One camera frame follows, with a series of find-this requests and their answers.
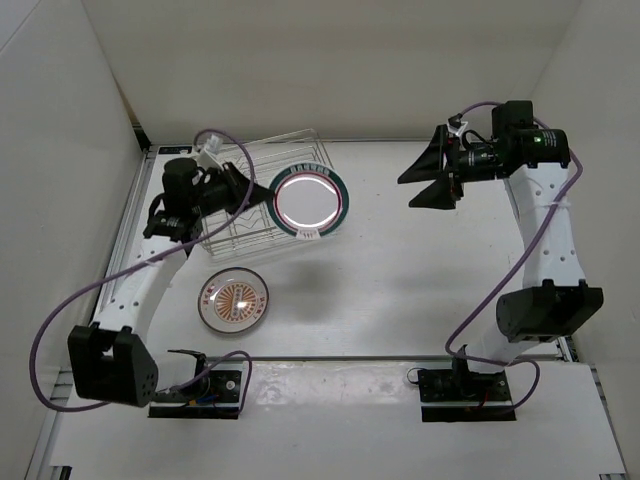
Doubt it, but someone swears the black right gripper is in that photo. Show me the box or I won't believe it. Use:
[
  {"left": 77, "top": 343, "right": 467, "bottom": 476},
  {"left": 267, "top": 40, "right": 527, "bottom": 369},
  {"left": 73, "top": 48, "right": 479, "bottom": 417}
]
[{"left": 397, "top": 125, "right": 506, "bottom": 211}]

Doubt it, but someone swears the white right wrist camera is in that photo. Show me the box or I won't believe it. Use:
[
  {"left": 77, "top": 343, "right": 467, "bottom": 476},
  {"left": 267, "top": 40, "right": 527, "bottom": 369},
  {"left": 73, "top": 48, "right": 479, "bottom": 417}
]
[{"left": 447, "top": 114, "right": 468, "bottom": 138}]

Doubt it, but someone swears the silver wire dish rack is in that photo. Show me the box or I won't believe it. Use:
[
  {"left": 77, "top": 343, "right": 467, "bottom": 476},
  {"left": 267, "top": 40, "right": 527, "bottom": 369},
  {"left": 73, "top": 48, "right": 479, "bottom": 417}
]
[{"left": 196, "top": 129, "right": 350, "bottom": 261}]

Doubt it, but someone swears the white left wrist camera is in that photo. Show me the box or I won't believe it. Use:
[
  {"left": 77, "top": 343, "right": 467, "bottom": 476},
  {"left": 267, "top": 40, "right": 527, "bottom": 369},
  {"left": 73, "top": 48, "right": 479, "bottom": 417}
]
[{"left": 197, "top": 135, "right": 223, "bottom": 170}]

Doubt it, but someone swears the white front board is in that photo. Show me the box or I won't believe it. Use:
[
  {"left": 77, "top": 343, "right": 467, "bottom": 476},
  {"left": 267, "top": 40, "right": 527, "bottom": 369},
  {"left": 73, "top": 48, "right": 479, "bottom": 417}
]
[{"left": 51, "top": 362, "right": 625, "bottom": 479}]

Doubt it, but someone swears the aluminium table front rail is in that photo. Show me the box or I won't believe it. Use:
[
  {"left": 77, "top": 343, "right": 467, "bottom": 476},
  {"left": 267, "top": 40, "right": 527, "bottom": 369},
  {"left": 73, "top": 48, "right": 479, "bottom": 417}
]
[{"left": 82, "top": 352, "right": 596, "bottom": 366}]

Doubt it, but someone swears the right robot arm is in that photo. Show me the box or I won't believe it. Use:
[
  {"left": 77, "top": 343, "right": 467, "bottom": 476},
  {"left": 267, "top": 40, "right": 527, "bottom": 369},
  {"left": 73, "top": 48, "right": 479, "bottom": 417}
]
[{"left": 397, "top": 100, "right": 604, "bottom": 400}]

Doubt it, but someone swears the orange sunburst patterned plate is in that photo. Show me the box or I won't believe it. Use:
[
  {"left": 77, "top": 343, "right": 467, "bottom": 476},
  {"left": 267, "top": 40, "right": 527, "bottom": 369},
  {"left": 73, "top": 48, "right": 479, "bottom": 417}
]
[{"left": 197, "top": 267, "right": 270, "bottom": 335}]

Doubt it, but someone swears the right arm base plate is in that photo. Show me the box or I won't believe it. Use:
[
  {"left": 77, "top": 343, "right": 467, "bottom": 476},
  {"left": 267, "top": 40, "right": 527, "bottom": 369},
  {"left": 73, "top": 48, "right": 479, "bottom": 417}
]
[{"left": 407, "top": 367, "right": 516, "bottom": 423}]

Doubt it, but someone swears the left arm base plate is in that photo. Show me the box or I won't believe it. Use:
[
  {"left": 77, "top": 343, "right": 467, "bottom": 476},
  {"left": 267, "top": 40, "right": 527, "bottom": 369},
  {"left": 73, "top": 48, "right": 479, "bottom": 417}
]
[{"left": 147, "top": 360, "right": 252, "bottom": 420}]

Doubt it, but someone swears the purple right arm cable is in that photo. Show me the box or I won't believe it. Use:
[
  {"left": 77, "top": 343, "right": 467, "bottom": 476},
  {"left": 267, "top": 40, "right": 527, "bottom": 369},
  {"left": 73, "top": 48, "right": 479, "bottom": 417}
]
[{"left": 444, "top": 100, "right": 585, "bottom": 416}]

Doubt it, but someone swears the green red rimmed plate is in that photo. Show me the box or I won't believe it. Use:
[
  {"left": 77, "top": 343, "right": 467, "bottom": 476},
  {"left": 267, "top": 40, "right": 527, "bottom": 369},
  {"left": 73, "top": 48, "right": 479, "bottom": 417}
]
[{"left": 267, "top": 162, "right": 350, "bottom": 240}]

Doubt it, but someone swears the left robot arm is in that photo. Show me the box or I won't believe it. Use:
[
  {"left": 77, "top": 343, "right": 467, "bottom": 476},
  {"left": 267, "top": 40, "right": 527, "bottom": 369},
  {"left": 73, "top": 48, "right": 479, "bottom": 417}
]
[{"left": 67, "top": 157, "right": 275, "bottom": 407}]

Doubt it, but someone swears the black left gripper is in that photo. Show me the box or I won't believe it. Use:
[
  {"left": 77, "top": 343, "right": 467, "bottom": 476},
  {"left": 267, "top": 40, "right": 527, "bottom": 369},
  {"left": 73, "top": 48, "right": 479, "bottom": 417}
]
[{"left": 189, "top": 161, "right": 274, "bottom": 218}]

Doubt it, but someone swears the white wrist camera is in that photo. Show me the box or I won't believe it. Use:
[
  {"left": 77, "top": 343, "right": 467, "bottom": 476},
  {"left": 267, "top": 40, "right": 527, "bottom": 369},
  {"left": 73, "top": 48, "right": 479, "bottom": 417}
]
[
  {"left": 447, "top": 114, "right": 468, "bottom": 138},
  {"left": 197, "top": 135, "right": 223, "bottom": 170}
]

